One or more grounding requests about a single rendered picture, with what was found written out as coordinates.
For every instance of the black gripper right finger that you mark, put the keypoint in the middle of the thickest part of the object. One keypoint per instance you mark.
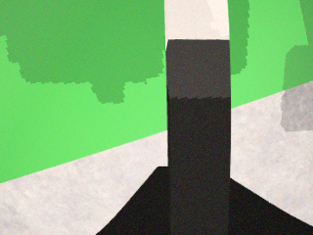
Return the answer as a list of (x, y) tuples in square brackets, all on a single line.
[(249, 214)]

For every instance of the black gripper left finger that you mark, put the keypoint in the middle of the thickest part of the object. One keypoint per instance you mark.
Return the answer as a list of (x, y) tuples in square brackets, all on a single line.
[(146, 212)]

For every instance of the green flat mat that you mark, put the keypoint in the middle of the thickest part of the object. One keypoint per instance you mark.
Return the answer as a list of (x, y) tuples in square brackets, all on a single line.
[(81, 76)]

